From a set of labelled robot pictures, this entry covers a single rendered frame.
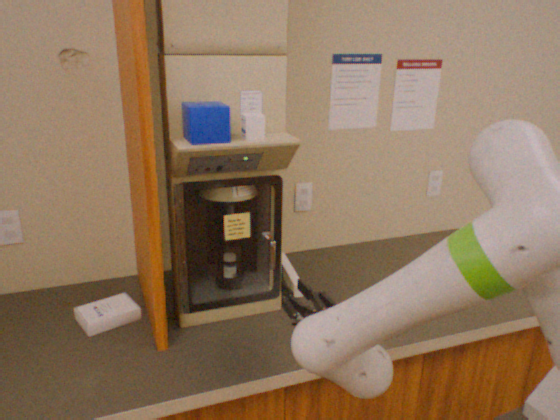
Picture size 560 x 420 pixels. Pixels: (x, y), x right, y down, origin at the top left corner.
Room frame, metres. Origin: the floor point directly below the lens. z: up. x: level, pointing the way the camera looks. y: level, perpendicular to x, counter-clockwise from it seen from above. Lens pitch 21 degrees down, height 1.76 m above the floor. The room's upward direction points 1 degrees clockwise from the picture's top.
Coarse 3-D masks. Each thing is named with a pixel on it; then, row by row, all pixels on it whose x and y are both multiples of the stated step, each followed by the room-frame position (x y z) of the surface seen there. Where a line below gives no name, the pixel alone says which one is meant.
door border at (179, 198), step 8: (176, 200) 1.25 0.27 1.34; (176, 216) 1.24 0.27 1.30; (176, 232) 1.24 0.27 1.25; (184, 232) 1.25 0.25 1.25; (184, 240) 1.25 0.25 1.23; (184, 248) 1.25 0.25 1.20; (184, 256) 1.25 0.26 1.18; (184, 264) 1.25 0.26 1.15; (184, 272) 1.25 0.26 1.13; (184, 280) 1.25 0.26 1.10; (184, 288) 1.25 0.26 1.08; (184, 296) 1.25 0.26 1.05; (184, 304) 1.25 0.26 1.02; (184, 312) 1.25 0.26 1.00
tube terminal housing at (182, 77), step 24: (168, 72) 1.26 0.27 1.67; (192, 72) 1.28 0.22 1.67; (216, 72) 1.30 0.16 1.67; (240, 72) 1.33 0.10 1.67; (264, 72) 1.35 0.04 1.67; (168, 96) 1.26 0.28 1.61; (192, 96) 1.28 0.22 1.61; (216, 96) 1.30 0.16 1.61; (264, 96) 1.35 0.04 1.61; (168, 120) 1.26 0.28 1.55; (168, 144) 1.28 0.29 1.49; (168, 168) 1.30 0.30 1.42; (168, 192) 1.33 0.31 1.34; (216, 312) 1.30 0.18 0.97; (240, 312) 1.32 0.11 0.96
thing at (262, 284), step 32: (192, 192) 1.27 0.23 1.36; (224, 192) 1.30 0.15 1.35; (256, 192) 1.33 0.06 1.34; (192, 224) 1.26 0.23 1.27; (256, 224) 1.33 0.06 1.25; (192, 256) 1.26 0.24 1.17; (224, 256) 1.30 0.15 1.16; (256, 256) 1.33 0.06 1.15; (192, 288) 1.26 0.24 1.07; (224, 288) 1.29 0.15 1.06; (256, 288) 1.33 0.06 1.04
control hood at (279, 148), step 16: (176, 144) 1.18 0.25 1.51; (224, 144) 1.19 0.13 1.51; (240, 144) 1.21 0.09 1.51; (256, 144) 1.22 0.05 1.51; (272, 144) 1.24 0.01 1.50; (288, 144) 1.26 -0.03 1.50; (176, 160) 1.18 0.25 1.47; (272, 160) 1.29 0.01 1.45; (288, 160) 1.32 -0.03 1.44; (176, 176) 1.23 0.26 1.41
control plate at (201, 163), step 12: (216, 156) 1.21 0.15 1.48; (228, 156) 1.22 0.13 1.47; (240, 156) 1.24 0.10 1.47; (252, 156) 1.25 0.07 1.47; (192, 168) 1.22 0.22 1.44; (204, 168) 1.24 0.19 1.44; (216, 168) 1.25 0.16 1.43; (228, 168) 1.27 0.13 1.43; (240, 168) 1.28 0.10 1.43; (252, 168) 1.30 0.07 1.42
